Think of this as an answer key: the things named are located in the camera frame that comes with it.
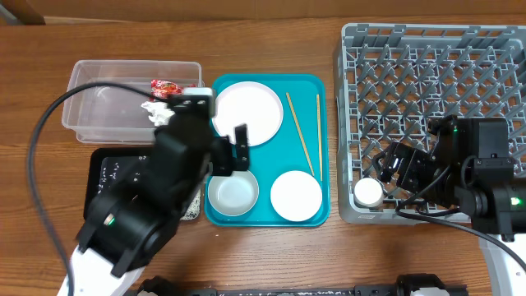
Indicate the clear plastic bin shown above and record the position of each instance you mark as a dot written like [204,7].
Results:
[107,115]

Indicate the grey bowl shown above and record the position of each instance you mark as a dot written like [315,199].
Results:
[234,195]

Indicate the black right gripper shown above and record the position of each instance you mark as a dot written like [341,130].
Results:
[414,159]

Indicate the black waste tray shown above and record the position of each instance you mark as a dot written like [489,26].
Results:
[93,180]

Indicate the grey dish rack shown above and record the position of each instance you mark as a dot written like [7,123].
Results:
[391,79]

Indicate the wooden chopstick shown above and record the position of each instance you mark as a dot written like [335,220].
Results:
[318,114]
[299,131]

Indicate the pile of rice grains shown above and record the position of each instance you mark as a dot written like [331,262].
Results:
[113,166]

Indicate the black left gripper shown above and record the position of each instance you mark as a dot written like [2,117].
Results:
[222,148]

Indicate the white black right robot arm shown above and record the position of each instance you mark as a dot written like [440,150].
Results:
[466,182]

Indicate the black table clamp mount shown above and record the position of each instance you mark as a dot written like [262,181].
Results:
[412,285]

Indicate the black rail at table edge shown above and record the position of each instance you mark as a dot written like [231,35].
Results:
[168,288]

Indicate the white paper cup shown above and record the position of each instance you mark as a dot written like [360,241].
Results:
[368,193]

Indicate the white tissue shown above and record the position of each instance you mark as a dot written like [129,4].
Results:
[159,112]

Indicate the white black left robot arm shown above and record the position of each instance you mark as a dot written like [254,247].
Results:
[108,261]

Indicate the teal plastic tray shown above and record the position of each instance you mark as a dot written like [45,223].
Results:
[283,152]

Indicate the red snack wrapper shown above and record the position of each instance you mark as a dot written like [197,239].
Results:
[163,89]

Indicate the small white plate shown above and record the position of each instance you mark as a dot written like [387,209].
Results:
[296,196]

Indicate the large white plate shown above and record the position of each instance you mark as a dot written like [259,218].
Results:
[250,103]

